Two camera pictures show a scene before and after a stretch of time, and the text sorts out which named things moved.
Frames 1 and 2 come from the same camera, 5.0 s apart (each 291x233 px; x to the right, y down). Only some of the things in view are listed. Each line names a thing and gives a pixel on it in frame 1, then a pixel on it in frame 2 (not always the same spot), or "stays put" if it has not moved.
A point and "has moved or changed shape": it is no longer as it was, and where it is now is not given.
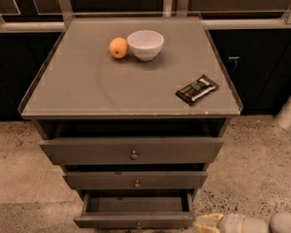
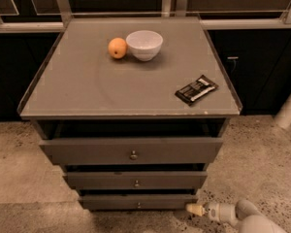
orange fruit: [118, 47] stays put
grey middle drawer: [136, 180] stays put
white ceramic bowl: [145, 45] stays put
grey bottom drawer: [137, 210] has moved or changed shape
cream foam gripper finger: [208, 223] to [194, 209]
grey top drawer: [131, 150] stays put
